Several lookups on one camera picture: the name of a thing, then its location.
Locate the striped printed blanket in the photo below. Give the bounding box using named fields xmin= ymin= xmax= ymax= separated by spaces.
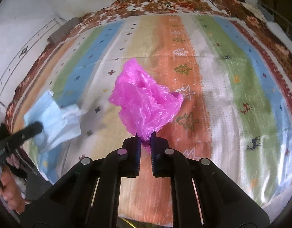
xmin=5 ymin=0 xmax=292 ymax=226

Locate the pink plastic bag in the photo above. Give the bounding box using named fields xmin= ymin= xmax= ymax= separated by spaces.
xmin=109 ymin=59 xmax=184 ymax=141

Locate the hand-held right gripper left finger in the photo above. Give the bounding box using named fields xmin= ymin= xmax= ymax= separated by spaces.
xmin=19 ymin=134 xmax=142 ymax=228

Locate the light blue face mask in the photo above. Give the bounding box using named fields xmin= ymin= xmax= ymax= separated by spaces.
xmin=23 ymin=90 xmax=89 ymax=154

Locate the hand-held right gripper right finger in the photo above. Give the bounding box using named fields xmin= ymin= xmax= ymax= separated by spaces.
xmin=150 ymin=132 xmax=271 ymax=228

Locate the person's bare foot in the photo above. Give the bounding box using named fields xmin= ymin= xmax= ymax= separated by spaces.
xmin=0 ymin=169 xmax=27 ymax=216

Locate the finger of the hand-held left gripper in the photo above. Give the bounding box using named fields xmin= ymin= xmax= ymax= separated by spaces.
xmin=8 ymin=121 xmax=43 ymax=148

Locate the black bin with gold rim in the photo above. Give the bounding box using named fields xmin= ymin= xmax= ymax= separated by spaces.
xmin=118 ymin=217 xmax=172 ymax=228

